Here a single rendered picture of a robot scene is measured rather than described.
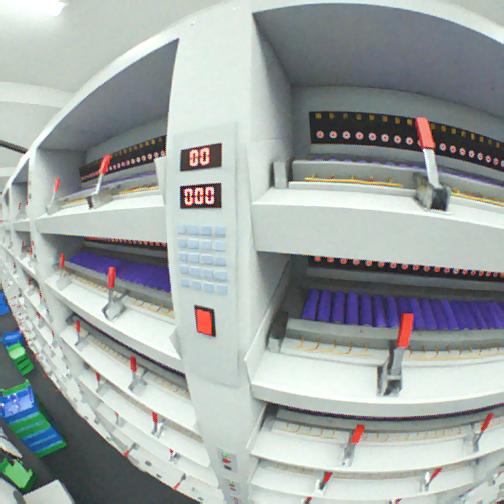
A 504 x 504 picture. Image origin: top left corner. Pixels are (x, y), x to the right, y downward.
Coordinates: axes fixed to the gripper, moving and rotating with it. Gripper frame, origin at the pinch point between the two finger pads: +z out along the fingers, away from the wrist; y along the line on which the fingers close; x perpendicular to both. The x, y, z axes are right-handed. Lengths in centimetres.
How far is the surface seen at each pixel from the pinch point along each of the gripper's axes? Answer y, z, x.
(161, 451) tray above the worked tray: 3, 47, -46
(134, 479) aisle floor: 74, 16, -19
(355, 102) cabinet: -89, 83, -85
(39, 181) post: -74, 2, -77
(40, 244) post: -56, 4, -71
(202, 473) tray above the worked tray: 1, 63, -44
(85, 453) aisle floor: 78, -25, -14
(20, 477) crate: 62, -53, 42
